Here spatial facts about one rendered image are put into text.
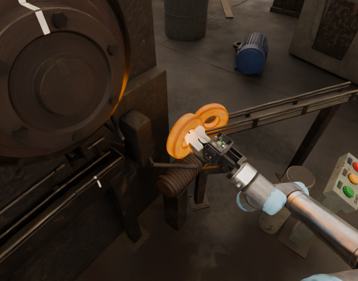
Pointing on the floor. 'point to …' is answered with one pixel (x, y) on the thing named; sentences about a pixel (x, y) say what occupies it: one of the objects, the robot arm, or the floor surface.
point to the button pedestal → (292, 241)
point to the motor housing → (177, 189)
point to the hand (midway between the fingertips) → (185, 132)
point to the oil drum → (185, 19)
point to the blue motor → (252, 53)
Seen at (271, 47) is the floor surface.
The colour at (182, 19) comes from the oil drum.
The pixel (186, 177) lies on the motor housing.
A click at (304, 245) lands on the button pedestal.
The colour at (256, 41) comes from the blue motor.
